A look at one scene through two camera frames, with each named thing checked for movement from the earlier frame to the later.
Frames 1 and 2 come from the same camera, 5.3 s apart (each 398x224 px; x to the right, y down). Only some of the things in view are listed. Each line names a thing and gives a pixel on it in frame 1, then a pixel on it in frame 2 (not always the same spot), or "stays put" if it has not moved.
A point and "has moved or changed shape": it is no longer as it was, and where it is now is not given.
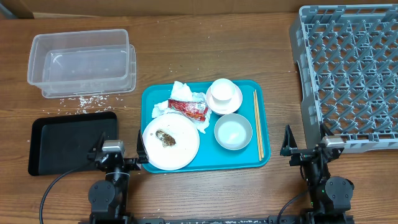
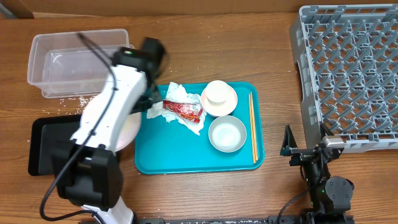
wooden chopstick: x=259 y=123 to x=254 y=128
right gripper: x=288 y=149 stays put
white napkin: x=202 y=125 to x=176 y=93
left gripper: x=136 y=163 to x=142 y=107
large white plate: x=171 y=141 to x=127 y=132
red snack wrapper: x=197 y=111 has moved or changed shape
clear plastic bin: x=82 y=63 stays put
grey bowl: x=233 y=132 has moved or changed shape
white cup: x=222 y=91 has moved or changed shape
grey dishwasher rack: x=347 y=59 stays put
